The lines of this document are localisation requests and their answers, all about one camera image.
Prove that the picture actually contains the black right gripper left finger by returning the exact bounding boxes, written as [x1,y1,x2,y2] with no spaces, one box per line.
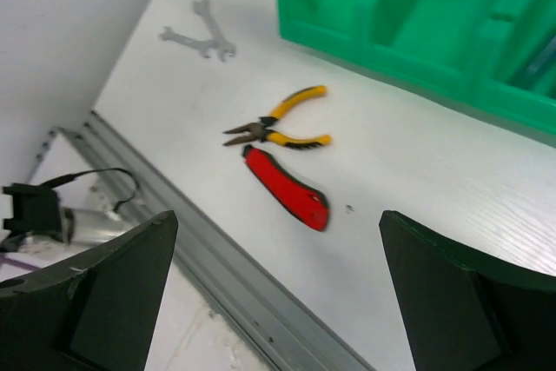
[1,211,178,370]

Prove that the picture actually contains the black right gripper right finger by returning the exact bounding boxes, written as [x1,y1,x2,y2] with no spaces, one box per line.
[379,210,555,370]

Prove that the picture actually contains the red black utility knife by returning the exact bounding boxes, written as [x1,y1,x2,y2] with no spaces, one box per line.
[242,145,330,232]

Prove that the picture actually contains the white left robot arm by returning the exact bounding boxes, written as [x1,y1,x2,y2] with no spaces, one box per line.
[1,183,75,253]

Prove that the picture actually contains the green six-compartment bin tray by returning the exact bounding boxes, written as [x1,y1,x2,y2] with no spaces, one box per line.
[277,0,555,134]

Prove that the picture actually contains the silver open-end wrench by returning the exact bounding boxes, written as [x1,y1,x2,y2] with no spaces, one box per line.
[192,0,236,62]
[158,26,216,58]

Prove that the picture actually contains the aluminium front rail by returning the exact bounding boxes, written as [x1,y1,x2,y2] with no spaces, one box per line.
[59,112,371,370]

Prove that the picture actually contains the yellow handle needle-nose pliers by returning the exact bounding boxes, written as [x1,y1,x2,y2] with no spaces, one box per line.
[222,84,333,151]

